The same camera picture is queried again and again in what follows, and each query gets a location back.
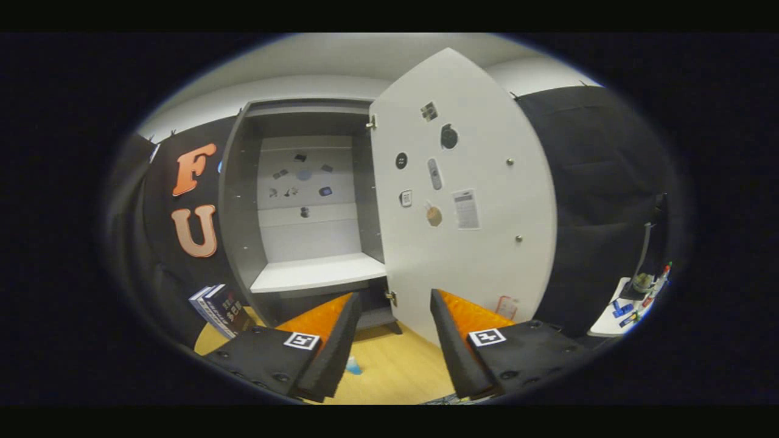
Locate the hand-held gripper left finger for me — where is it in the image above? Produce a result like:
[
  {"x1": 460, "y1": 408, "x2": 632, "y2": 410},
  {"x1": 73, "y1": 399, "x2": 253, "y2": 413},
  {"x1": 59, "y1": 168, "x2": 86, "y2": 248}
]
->
[{"x1": 204, "y1": 292, "x2": 363, "y2": 403}]

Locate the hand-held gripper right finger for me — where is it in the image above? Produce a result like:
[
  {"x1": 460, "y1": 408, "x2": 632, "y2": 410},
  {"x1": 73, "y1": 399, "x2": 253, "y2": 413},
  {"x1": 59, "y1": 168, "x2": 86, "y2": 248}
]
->
[{"x1": 430, "y1": 288, "x2": 596, "y2": 401}]

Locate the black backdrop cloth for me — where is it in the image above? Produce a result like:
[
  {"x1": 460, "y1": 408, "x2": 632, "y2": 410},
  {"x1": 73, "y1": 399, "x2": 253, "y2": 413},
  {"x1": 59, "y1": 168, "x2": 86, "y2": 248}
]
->
[{"x1": 107, "y1": 85, "x2": 676, "y2": 347}]

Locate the dark blue book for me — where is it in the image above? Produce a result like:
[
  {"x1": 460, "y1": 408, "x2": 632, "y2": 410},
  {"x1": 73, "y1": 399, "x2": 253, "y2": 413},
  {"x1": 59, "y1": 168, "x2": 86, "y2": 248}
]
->
[{"x1": 204, "y1": 284, "x2": 253, "y2": 334}]

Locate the white side table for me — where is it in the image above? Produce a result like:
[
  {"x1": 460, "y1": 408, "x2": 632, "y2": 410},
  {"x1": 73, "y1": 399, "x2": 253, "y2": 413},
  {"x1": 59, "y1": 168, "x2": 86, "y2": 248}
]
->
[{"x1": 587, "y1": 277, "x2": 661, "y2": 337}]

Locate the light blue book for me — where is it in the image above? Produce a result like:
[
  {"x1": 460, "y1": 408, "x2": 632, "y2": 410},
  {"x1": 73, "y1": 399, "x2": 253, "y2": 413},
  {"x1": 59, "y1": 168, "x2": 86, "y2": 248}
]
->
[{"x1": 189, "y1": 287, "x2": 227, "y2": 338}]

